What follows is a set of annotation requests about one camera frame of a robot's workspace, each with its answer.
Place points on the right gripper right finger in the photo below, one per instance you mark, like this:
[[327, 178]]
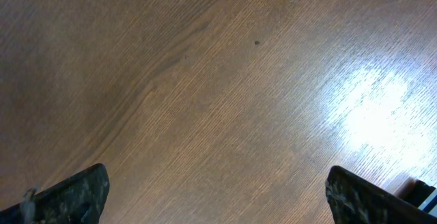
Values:
[[352, 199]]

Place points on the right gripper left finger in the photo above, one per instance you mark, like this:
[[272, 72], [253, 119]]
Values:
[[79, 199]]

